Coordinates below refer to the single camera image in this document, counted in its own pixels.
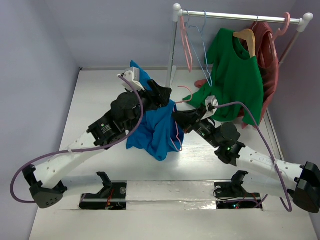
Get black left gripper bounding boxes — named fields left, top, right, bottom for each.
left=127, top=80, right=171, bottom=132

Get blue t-shirt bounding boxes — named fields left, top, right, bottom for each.
left=126, top=59, right=185, bottom=162

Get pink wire hanger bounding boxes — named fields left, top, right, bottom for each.
left=170, top=85, right=193, bottom=152

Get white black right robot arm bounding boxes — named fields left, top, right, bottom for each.
left=172, top=107, right=320, bottom=213

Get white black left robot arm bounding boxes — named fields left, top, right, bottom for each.
left=22, top=79, right=172, bottom=209

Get pink plastic hanger left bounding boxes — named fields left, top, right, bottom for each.
left=179, top=16, right=193, bottom=73

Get pink plastic hanger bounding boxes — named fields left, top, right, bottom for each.
left=179, top=16, right=193, bottom=73
left=271, top=12, right=291, bottom=43

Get green t-shirt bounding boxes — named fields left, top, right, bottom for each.
left=184, top=28, right=264, bottom=125

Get salmon red t-shirt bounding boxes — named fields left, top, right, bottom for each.
left=195, top=22, right=279, bottom=128

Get wooden hanger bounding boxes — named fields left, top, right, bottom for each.
left=233, top=28, right=256, bottom=58

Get pink plastic hanger right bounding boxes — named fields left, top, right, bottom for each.
left=271, top=12, right=291, bottom=43

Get white clothes rack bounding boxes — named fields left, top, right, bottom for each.
left=165, top=3, right=314, bottom=87

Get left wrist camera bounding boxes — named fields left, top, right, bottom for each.
left=117, top=67, right=145, bottom=92

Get light blue wire hanger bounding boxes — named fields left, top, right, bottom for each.
left=183, top=10, right=213, bottom=87

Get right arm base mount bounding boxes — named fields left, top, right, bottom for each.
left=212, top=170, right=263, bottom=210

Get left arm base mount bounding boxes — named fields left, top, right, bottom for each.
left=79, top=171, right=127, bottom=211

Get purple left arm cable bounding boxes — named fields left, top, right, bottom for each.
left=9, top=74, right=145, bottom=203

